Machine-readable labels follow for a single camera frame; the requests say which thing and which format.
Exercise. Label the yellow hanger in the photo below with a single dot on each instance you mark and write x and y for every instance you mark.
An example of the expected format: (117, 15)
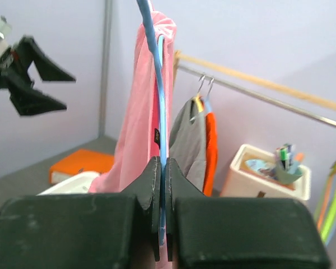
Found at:
(198, 103)

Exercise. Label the orange binder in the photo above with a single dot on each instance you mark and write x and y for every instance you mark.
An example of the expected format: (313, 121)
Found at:
(80, 161)

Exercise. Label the light blue wire hanger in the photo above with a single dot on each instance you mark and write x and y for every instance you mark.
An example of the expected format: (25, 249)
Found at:
(156, 47)

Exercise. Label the grey sweatshirt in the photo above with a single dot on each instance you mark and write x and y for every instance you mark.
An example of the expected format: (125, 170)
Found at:
(188, 143)

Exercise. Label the orange garment on rack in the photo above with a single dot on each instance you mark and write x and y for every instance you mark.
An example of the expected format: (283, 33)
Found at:
(211, 154)

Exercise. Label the white drawer unit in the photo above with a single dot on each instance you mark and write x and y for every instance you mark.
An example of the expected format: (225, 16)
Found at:
(242, 184)

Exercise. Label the pink t shirt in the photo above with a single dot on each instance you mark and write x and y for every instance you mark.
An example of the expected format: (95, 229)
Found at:
(136, 143)

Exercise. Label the picture card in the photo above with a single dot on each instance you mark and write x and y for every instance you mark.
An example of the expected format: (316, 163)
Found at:
(259, 168)

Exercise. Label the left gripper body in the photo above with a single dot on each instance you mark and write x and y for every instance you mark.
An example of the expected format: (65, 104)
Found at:
(15, 61)

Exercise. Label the green pen cup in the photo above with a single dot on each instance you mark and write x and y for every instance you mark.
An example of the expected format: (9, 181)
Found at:
(284, 177)

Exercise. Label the white laundry basket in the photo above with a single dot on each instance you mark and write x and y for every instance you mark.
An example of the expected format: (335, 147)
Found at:
(77, 184)

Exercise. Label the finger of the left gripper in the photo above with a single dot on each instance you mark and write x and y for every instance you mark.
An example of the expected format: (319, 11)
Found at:
(47, 68)
(29, 101)

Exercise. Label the wooden clothes rack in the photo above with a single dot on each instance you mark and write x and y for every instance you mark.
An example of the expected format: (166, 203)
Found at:
(296, 94)

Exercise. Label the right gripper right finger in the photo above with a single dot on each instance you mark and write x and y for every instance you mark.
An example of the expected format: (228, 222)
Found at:
(186, 224)

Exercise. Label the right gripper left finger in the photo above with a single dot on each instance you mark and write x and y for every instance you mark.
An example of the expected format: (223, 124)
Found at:
(146, 189)

